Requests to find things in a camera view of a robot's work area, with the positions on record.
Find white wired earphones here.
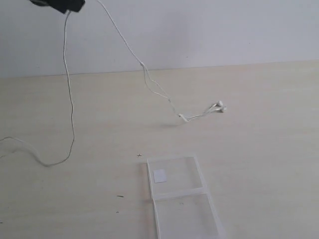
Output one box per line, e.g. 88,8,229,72
0,0,227,168

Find clear plastic storage box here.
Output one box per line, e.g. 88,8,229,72
147,155,226,239

